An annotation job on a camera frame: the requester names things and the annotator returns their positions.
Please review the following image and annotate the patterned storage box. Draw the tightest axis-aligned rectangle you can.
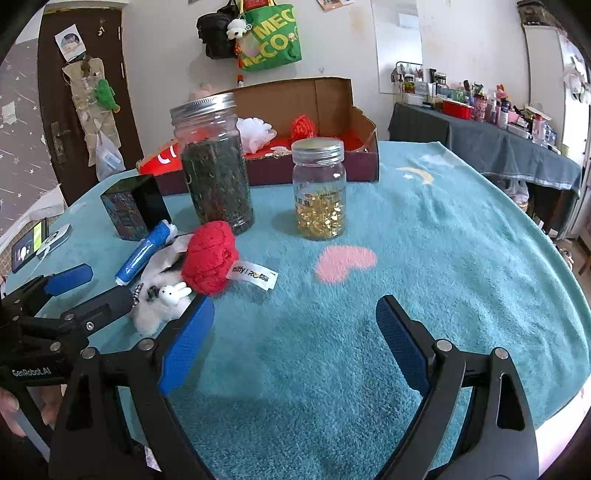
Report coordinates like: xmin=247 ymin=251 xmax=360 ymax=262
xmin=516 ymin=0 xmax=561 ymax=26

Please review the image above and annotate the white wardrobe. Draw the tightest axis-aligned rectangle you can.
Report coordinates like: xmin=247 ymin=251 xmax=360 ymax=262
xmin=522 ymin=23 xmax=591 ymax=241

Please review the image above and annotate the green tote bag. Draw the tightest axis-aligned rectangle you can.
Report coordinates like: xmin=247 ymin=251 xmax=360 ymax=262
xmin=238 ymin=0 xmax=303 ymax=72

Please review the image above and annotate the clear plastic bag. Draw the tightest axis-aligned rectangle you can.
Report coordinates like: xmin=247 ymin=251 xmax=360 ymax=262
xmin=95 ymin=131 xmax=126 ymax=182

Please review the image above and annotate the smartphone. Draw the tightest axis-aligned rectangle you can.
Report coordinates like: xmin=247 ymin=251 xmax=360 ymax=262
xmin=10 ymin=219 xmax=49 ymax=274

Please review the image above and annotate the small jar of gold capsules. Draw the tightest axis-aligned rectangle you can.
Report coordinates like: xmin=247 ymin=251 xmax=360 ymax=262
xmin=291 ymin=137 xmax=348 ymax=241

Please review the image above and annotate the red knitted hat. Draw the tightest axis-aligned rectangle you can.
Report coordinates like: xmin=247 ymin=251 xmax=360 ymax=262
xmin=181 ymin=220 xmax=279 ymax=296

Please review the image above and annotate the dark brown door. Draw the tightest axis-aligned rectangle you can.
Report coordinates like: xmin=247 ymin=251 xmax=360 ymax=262
xmin=37 ymin=7 xmax=144 ymax=208

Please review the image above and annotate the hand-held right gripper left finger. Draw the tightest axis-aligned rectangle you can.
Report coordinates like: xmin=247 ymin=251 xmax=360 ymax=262
xmin=48 ymin=295 xmax=215 ymax=480

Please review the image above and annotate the dark patterned box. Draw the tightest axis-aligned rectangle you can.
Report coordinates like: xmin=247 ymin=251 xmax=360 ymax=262
xmin=100 ymin=174 xmax=166 ymax=241

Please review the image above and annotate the white power bank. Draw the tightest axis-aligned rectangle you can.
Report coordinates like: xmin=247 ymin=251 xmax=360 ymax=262
xmin=36 ymin=224 xmax=72 ymax=259

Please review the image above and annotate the white fluffy plush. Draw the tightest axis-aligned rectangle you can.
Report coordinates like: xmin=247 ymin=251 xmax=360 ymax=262
xmin=133 ymin=233 xmax=197 ymax=335

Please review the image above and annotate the white fluffy puff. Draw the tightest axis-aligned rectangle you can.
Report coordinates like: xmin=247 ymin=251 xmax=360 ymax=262
xmin=236 ymin=117 xmax=278 ymax=154

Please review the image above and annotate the white hanging plush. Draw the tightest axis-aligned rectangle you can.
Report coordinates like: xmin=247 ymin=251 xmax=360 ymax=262
xmin=567 ymin=55 xmax=591 ymax=104

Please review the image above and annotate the beige hanging organizer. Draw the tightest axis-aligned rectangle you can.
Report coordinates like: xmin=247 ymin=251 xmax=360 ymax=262
xmin=62 ymin=56 xmax=122 ymax=167

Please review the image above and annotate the row of cosmetic bottles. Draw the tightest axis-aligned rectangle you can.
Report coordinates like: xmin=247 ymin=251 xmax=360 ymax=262
xmin=392 ymin=62 xmax=571 ymax=155

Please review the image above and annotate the pink plush toy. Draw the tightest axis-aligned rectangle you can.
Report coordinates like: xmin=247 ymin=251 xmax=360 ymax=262
xmin=188 ymin=82 xmax=222 ymax=102

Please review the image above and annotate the wall mirror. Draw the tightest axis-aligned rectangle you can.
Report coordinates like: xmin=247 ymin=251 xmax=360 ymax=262
xmin=370 ymin=0 xmax=424 ymax=95

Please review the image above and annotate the side table with dark cloth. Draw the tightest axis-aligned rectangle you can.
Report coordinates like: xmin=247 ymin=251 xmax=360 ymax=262
xmin=388 ymin=102 xmax=583 ymax=241

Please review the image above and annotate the black backpack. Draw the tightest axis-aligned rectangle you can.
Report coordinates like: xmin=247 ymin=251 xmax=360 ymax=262
xmin=196 ymin=2 xmax=238 ymax=61

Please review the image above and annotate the small red knitted ball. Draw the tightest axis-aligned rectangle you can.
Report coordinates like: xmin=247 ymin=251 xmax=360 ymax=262
xmin=290 ymin=114 xmax=319 ymax=140

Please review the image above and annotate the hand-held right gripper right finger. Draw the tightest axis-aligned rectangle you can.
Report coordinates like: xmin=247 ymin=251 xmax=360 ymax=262
xmin=375 ymin=295 xmax=541 ymax=480

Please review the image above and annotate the blue tube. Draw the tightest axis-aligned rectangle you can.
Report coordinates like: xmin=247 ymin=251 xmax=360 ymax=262
xmin=115 ymin=220 xmax=178 ymax=286

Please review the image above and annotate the red basin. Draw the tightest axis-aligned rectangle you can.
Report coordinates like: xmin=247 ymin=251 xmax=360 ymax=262
xmin=441 ymin=99 xmax=475 ymax=121

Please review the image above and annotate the green plush toy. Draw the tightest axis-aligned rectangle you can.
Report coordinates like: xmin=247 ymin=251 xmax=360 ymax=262
xmin=93 ymin=78 xmax=122 ymax=114

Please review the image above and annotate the person's left hand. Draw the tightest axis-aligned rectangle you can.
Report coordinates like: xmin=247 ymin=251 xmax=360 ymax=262
xmin=0 ymin=385 xmax=68 ymax=439

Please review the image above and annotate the cardboard box with red lining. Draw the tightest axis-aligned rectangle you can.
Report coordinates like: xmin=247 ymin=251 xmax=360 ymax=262
xmin=136 ymin=77 xmax=380 ymax=195

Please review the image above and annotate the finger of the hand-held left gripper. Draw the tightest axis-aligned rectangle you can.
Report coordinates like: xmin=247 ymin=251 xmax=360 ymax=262
xmin=28 ymin=286 xmax=139 ymax=344
xmin=2 ymin=263 xmax=94 ymax=319

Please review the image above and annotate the large jar of dark leaves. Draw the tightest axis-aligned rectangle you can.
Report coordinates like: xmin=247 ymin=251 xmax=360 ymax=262
xmin=170 ymin=92 xmax=256 ymax=236

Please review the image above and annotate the door poster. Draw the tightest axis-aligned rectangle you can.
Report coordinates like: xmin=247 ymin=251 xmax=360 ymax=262
xmin=54 ymin=31 xmax=88 ymax=63

